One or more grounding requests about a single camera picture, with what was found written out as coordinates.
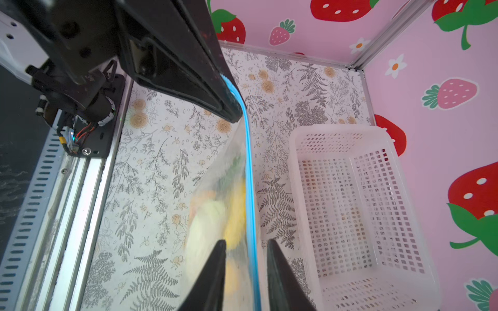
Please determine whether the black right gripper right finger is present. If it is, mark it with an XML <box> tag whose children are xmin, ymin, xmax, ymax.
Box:
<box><xmin>267</xmin><ymin>239</ymin><xmax>316</xmax><ymax>311</ymax></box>

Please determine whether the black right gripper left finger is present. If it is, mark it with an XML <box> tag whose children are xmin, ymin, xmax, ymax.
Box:
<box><xmin>178</xmin><ymin>240</ymin><xmax>226</xmax><ymax>311</ymax></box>

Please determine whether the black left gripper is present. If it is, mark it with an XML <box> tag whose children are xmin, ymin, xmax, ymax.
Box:
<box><xmin>1</xmin><ymin>1</ymin><xmax>243</xmax><ymax>123</ymax></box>

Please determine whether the yellow toy banana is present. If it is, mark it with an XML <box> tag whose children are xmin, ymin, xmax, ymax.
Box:
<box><xmin>223</xmin><ymin>181</ymin><xmax>246</xmax><ymax>250</ymax></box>

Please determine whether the clear zip top bag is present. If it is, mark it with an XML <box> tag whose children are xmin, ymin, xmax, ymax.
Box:
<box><xmin>179</xmin><ymin>77</ymin><xmax>269</xmax><ymax>310</ymax></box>

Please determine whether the white plastic basket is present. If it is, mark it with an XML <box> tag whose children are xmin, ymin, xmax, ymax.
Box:
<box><xmin>288</xmin><ymin>124</ymin><xmax>442</xmax><ymax>310</ymax></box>

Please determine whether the orange toy slice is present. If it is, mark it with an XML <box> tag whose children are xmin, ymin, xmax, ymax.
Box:
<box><xmin>189</xmin><ymin>190</ymin><xmax>216</xmax><ymax>222</ymax></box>

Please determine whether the green toy leaf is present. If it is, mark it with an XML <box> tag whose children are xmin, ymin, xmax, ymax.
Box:
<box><xmin>216</xmin><ymin>155</ymin><xmax>245</xmax><ymax>192</ymax></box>

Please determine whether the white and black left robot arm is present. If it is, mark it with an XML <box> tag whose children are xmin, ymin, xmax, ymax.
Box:
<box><xmin>1</xmin><ymin>1</ymin><xmax>243</xmax><ymax>123</ymax></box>

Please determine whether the floral patterned table mat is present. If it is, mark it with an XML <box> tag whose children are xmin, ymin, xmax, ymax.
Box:
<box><xmin>80</xmin><ymin>47</ymin><xmax>371</xmax><ymax>310</ymax></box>

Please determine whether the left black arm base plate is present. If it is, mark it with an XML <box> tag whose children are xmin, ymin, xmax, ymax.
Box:
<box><xmin>57</xmin><ymin>75</ymin><xmax>126</xmax><ymax>158</ymax></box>

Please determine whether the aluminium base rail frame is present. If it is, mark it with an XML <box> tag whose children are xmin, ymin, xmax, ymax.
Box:
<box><xmin>1</xmin><ymin>78</ymin><xmax>133</xmax><ymax>310</ymax></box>

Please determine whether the left aluminium corner post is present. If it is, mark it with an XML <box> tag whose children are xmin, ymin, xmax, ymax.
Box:
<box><xmin>347</xmin><ymin>0</ymin><xmax>434</xmax><ymax>71</ymax></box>

